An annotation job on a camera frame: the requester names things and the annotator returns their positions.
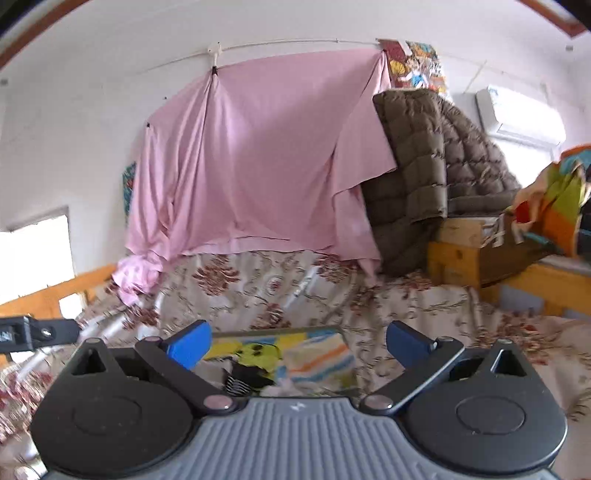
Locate grey tray with cartoon print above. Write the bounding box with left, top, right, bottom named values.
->
left=192, top=327, right=360, bottom=397

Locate yellow cardboard box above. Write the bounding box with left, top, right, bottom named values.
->
left=428, top=214, right=552, bottom=290

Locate navy blue patterned sock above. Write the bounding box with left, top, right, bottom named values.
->
left=223, top=361, right=274, bottom=397

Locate olive quilted jacket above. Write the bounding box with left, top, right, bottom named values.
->
left=362, top=89, right=521, bottom=277

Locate white wall cable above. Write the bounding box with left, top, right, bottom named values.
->
left=133, top=38, right=385, bottom=77

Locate colourful patterned blanket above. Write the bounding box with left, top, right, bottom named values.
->
left=508, top=144, right=590, bottom=261

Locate pink sheet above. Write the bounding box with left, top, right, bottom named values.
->
left=114, top=49, right=396, bottom=305

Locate floral satin bedspread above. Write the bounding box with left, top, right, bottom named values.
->
left=1, top=252, right=590, bottom=479

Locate wooden bed frame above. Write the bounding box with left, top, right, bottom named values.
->
left=0, top=257, right=591, bottom=370

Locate colourful wall poster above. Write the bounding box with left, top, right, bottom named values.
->
left=378, top=39, right=452, bottom=101

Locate striped pastel towel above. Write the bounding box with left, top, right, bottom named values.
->
left=283, top=333, right=358, bottom=396

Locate white air conditioner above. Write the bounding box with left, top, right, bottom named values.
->
left=476, top=85, right=566, bottom=149

